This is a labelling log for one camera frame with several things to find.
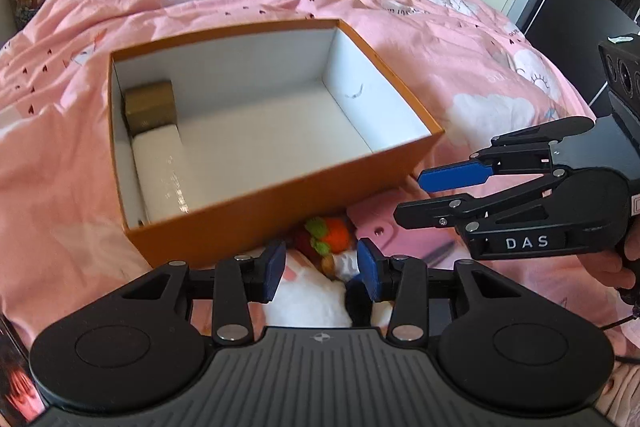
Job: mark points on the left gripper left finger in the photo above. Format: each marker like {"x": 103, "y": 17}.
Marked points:
{"x": 240, "y": 281}

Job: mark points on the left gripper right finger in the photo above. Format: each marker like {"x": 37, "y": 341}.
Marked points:
{"x": 402, "y": 281}

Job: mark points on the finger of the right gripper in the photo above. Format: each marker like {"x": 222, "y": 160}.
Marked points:
{"x": 525, "y": 151}
{"x": 523, "y": 209}

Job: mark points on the pink pouch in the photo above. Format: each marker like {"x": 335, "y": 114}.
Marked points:
{"x": 438, "y": 248}

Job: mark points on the white black plush toy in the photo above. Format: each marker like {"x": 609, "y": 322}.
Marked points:
{"x": 306, "y": 298}

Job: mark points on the orange crocheted fruit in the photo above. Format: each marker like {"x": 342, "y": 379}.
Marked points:
{"x": 322, "y": 236}

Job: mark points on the white rectangular box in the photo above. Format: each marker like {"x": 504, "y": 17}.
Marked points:
{"x": 167, "y": 184}

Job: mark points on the gold small box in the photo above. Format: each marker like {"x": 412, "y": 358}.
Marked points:
{"x": 149, "y": 107}

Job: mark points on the photo card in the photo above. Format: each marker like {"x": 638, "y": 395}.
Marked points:
{"x": 20, "y": 401}

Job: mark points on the person's right hand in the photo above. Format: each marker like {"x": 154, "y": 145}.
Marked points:
{"x": 620, "y": 271}

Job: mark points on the orange cardboard storage box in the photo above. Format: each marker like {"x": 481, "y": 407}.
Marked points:
{"x": 281, "y": 121}

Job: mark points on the pink patterned bed duvet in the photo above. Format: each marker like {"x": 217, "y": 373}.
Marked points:
{"x": 62, "y": 243}

